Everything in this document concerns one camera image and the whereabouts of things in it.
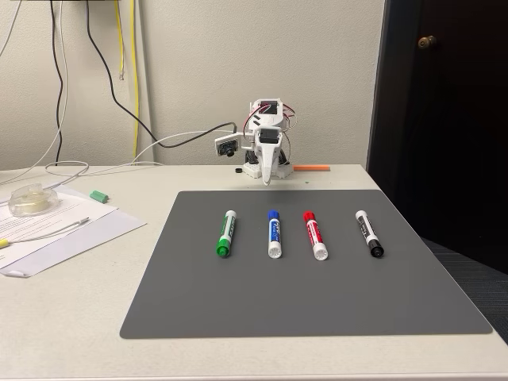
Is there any blue dry-erase marker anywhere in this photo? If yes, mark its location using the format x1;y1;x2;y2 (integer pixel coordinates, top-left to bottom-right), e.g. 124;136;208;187
267;209;284;260

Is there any green dry-erase marker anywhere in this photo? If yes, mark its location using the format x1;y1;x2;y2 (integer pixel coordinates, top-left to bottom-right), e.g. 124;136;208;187
214;210;238;258

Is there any red dry-erase marker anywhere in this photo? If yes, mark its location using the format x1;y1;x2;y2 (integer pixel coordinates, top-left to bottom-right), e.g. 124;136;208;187
302;210;329;262

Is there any black dry-erase marker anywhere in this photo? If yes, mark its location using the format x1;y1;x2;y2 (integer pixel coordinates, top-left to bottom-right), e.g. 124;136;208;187
355;210;385;258

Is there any grey rubber mat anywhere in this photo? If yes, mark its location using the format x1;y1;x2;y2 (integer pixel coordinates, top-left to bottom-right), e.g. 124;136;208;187
119;189;494;340

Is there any dark wooden door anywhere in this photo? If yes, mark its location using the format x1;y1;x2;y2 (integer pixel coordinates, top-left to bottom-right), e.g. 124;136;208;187
367;0;508;275

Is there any blank white paper sheet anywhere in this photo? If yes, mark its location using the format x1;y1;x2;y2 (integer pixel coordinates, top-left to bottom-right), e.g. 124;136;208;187
0;206;148;278

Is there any printed white paper sheet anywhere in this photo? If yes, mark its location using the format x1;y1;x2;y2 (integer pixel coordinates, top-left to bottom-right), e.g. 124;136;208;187
0;184;120;255

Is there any clear tape dispenser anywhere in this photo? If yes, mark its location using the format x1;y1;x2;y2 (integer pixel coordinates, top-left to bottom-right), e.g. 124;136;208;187
8;183;60;217

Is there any red black servo wire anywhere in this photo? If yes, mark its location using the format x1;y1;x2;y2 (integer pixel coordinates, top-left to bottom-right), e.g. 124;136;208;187
283;103;299;131

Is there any white gripper camera box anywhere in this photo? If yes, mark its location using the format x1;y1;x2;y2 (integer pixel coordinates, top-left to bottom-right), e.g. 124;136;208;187
214;133;242;158

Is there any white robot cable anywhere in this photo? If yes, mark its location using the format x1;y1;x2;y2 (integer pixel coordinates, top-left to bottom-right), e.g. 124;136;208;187
44;129;247;179

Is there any thick yellow cable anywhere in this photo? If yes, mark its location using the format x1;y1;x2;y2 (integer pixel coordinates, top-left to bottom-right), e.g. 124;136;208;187
130;0;141;166

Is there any thick black camera cable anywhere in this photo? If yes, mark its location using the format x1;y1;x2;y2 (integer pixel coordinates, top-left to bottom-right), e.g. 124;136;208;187
86;0;240;149

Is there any thin yellow cable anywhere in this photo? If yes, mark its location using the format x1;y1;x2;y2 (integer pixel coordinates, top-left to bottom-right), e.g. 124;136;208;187
114;0;126;82

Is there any white hanging cable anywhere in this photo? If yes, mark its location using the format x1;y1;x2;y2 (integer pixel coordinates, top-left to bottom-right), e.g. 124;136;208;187
0;0;69;187

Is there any thin black cable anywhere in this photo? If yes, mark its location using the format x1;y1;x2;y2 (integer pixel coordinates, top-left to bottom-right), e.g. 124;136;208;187
49;0;64;166

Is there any white cable with plug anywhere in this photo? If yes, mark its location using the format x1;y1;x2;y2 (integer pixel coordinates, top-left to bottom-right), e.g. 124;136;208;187
0;217;90;244

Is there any grey hanging cable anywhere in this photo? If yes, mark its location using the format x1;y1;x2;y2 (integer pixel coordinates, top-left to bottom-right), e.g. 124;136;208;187
0;0;21;57

